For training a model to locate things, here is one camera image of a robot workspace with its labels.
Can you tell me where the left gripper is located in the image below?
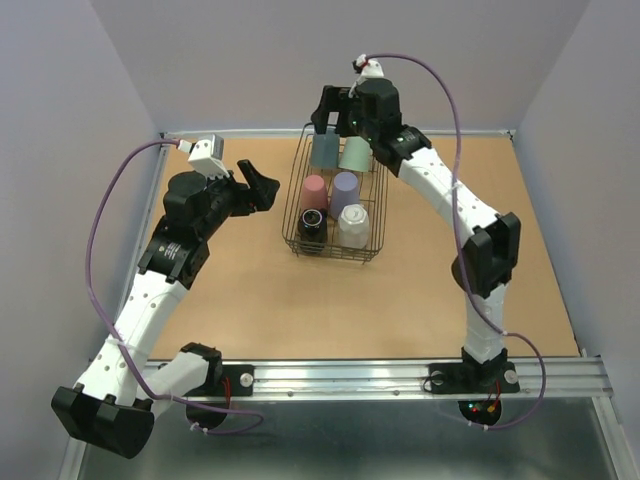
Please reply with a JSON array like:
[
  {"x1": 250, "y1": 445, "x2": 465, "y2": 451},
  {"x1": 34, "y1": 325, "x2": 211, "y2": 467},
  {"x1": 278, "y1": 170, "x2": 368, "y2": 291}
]
[{"x1": 197, "y1": 160, "x2": 280, "y2": 240}]

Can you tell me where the grey mug white inside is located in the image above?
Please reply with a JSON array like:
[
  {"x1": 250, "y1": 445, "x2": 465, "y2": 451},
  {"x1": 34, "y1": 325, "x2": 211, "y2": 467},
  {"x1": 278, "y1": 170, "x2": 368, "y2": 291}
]
[{"x1": 309, "y1": 128, "x2": 340, "y2": 169}]

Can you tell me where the green cup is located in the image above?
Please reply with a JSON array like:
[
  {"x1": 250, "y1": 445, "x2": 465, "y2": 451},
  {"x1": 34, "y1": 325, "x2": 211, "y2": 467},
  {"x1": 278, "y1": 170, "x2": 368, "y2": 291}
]
[{"x1": 339, "y1": 137, "x2": 371, "y2": 172}]

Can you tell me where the pink cup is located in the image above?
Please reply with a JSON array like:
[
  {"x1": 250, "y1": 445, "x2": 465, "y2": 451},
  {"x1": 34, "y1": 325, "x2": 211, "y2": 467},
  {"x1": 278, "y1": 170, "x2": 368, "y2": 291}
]
[{"x1": 300, "y1": 174, "x2": 329, "y2": 211}]

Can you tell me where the black mug white inside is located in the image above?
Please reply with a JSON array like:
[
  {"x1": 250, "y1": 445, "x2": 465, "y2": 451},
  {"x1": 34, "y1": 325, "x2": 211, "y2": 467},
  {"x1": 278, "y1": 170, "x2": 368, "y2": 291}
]
[{"x1": 297, "y1": 208, "x2": 328, "y2": 255}]

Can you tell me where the lavender cup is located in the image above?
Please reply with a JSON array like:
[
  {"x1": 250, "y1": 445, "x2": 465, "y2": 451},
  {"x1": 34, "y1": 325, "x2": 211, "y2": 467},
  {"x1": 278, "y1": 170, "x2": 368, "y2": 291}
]
[{"x1": 329, "y1": 171, "x2": 359, "y2": 220}]

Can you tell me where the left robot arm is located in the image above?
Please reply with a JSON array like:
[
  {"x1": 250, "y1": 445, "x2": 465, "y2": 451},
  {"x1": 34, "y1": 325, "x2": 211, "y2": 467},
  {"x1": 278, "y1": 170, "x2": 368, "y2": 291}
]
[{"x1": 51, "y1": 160, "x2": 280, "y2": 459}]

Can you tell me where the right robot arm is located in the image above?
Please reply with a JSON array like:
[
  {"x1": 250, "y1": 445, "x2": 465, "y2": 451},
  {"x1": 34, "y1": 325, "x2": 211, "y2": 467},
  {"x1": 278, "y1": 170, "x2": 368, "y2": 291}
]
[{"x1": 310, "y1": 78, "x2": 521, "y2": 394}]

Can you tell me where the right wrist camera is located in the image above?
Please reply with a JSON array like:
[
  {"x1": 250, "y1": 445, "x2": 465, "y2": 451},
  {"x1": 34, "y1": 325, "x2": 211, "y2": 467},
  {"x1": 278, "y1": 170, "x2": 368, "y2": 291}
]
[{"x1": 348, "y1": 54, "x2": 385, "y2": 98}]

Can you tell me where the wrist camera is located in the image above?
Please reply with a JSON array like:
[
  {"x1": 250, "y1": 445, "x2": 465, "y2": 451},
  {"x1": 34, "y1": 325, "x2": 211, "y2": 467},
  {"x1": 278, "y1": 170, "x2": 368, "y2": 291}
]
[
  {"x1": 177, "y1": 134, "x2": 230, "y2": 180},
  {"x1": 348, "y1": 54, "x2": 385, "y2": 98}
]

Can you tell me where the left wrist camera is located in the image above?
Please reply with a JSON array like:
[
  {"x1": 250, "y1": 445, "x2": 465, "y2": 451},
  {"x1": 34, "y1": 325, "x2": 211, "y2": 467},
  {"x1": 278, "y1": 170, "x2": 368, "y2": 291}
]
[{"x1": 177, "y1": 134, "x2": 230, "y2": 180}]

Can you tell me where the black wire dish rack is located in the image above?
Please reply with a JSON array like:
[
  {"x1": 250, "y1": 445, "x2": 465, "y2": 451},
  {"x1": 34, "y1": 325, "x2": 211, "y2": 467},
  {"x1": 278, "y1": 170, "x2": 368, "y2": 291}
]
[{"x1": 282, "y1": 123, "x2": 388, "y2": 263}]

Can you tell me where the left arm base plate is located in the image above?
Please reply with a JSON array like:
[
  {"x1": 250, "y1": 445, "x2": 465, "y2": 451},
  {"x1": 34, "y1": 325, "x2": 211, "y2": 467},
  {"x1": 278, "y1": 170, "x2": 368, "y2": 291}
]
[{"x1": 185, "y1": 362, "x2": 255, "y2": 397}]

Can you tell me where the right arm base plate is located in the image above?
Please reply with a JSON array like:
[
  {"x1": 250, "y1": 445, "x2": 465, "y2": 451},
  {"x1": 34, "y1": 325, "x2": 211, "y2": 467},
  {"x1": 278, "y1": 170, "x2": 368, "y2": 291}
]
[{"x1": 423, "y1": 362, "x2": 520, "y2": 395}]

